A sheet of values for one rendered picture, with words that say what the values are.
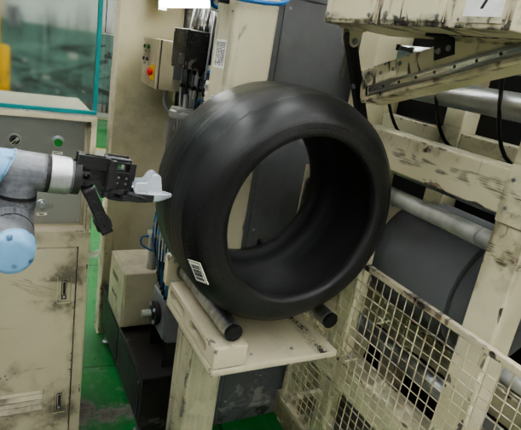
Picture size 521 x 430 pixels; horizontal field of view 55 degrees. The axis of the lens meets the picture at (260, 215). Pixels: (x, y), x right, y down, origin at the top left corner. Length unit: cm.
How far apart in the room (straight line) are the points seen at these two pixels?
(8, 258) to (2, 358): 101
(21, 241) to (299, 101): 61
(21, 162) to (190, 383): 99
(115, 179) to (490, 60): 83
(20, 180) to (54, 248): 72
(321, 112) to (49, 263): 103
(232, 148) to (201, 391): 99
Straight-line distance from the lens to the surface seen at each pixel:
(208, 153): 105
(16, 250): 92
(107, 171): 107
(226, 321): 122
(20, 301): 180
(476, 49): 128
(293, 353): 137
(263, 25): 143
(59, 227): 175
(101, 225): 110
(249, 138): 104
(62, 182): 104
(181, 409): 182
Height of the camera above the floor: 153
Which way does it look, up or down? 18 degrees down
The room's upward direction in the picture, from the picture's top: 10 degrees clockwise
